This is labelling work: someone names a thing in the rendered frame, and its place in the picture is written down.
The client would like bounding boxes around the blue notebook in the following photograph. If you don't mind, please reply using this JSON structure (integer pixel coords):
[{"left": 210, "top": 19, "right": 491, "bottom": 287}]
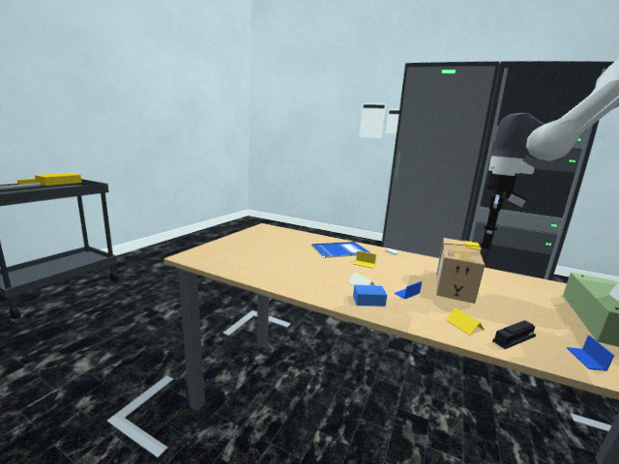
[{"left": 311, "top": 242, "right": 371, "bottom": 258}]

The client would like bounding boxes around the blue rectangular block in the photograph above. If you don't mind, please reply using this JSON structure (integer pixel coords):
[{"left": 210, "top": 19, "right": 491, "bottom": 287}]
[{"left": 353, "top": 285, "right": 388, "bottom": 306}]

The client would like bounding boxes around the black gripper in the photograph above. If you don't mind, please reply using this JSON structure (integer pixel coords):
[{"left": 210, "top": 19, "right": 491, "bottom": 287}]
[{"left": 482, "top": 173, "right": 516, "bottom": 249}]

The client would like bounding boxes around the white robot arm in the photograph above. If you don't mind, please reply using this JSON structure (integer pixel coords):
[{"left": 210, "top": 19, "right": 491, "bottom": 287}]
[{"left": 489, "top": 59, "right": 619, "bottom": 176}]

